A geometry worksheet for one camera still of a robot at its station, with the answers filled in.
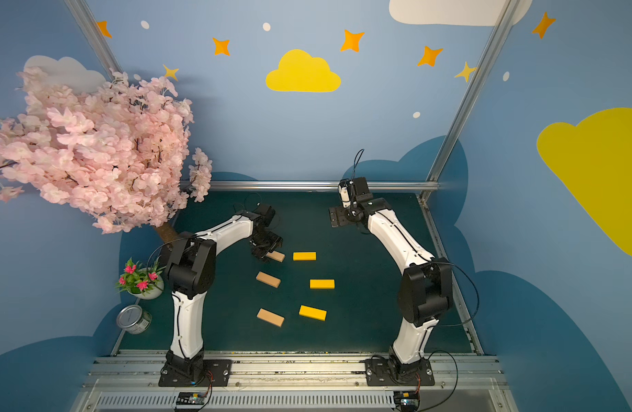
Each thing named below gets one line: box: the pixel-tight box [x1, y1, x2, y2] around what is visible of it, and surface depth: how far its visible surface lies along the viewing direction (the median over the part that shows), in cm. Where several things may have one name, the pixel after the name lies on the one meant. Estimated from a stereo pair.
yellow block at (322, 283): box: [309, 278, 335, 290], surface depth 95 cm
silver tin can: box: [115, 303, 153, 335], surface depth 82 cm
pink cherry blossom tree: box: [0, 67, 213, 242], surface depth 60 cm
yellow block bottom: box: [298, 304, 328, 322], surface depth 88 cm
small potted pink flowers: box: [115, 256, 167, 300], surface depth 82 cm
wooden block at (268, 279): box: [255, 271, 281, 289], surface depth 95 cm
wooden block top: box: [265, 250, 286, 263], surface depth 100 cm
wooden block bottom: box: [256, 307, 286, 328], surface depth 86 cm
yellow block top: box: [292, 251, 317, 261], surface depth 101 cm
